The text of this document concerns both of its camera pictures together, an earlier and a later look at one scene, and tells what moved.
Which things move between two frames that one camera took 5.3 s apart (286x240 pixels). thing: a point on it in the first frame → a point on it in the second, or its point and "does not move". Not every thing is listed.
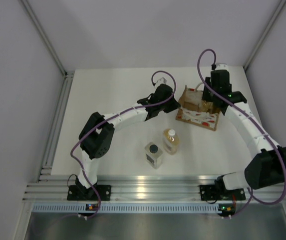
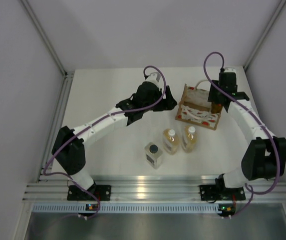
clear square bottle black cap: (153, 154) does not move
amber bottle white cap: (206, 106) → (189, 138)
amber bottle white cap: (170, 140) does not move
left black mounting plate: (78, 192) does not move
